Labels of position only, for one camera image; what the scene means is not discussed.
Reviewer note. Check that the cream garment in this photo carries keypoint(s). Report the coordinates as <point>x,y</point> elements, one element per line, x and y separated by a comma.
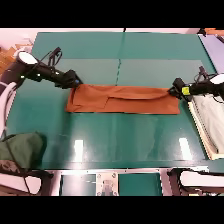
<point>204,140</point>

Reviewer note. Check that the silver frame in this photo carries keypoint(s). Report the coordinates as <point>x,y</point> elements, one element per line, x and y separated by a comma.
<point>106,181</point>

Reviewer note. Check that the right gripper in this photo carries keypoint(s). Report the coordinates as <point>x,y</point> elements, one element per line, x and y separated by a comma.
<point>178,88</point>

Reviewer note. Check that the dark green garment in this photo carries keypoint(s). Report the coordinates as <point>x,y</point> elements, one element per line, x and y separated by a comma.
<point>23,150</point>

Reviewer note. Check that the orange garment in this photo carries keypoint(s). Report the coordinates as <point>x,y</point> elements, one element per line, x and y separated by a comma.
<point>123,100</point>

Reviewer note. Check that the pale grey garment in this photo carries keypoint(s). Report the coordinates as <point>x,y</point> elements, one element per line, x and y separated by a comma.
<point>211,116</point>

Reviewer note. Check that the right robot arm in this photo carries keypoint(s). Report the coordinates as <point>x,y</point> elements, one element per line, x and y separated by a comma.
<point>206,87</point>

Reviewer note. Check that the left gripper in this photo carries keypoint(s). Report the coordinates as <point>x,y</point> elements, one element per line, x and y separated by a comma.
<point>73,80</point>

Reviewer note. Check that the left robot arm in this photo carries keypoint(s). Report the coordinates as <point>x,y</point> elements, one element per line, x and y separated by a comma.
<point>36,71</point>

